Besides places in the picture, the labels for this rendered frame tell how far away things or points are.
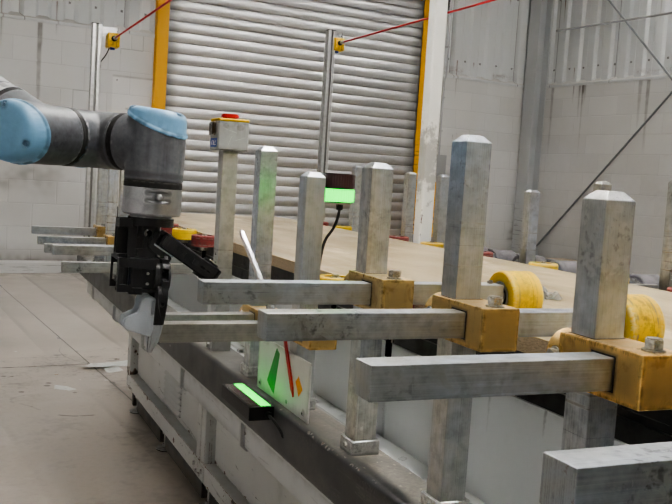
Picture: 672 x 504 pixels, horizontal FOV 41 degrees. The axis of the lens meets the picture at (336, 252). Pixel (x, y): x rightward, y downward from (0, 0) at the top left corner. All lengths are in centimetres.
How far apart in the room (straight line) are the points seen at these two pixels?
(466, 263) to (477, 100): 1027
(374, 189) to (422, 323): 33
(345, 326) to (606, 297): 28
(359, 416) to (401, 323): 36
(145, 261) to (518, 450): 62
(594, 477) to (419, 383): 25
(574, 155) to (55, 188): 605
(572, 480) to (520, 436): 85
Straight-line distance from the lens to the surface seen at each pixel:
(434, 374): 73
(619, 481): 52
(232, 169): 200
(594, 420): 89
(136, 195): 138
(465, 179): 106
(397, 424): 168
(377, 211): 129
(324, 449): 139
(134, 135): 138
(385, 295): 123
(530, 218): 281
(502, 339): 103
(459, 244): 107
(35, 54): 912
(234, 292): 118
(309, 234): 152
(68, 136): 138
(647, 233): 1040
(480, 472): 145
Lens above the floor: 111
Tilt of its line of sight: 5 degrees down
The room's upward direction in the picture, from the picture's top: 4 degrees clockwise
